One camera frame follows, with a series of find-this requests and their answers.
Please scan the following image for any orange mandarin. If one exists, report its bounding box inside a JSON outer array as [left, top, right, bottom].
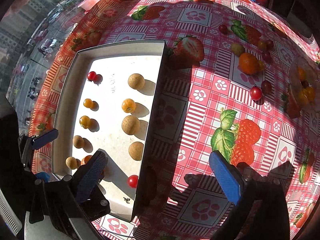
[[80, 155, 92, 165], [239, 53, 260, 75]]

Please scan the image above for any red cherry tomato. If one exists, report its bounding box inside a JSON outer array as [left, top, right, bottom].
[[127, 174, 138, 189], [87, 71, 97, 82], [249, 86, 263, 101]]

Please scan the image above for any yellow cherry tomato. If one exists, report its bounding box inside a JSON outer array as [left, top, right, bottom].
[[83, 99, 94, 109], [79, 115, 91, 129]]

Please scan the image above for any yellow tomato bottom shadow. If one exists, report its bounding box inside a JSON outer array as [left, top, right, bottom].
[[121, 99, 136, 113]]

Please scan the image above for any brown longan tray top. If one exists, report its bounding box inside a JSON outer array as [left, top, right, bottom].
[[127, 73, 145, 90]]

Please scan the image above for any brown longan bottom shadow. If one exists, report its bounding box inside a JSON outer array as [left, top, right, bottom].
[[65, 157, 78, 170]]

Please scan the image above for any white shallow tray box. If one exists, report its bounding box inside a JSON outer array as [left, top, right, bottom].
[[52, 40, 167, 221]]

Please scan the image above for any pink strawberry checked tablecloth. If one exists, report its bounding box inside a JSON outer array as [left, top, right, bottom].
[[29, 0, 319, 239]]

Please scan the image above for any orange mandarin in shadow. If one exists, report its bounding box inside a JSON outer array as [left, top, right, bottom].
[[239, 53, 260, 75]]

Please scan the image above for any clear glass bowl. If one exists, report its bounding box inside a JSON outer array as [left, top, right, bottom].
[[289, 56, 319, 113]]

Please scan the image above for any greenish longan far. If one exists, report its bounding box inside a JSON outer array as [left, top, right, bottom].
[[231, 43, 245, 57]]

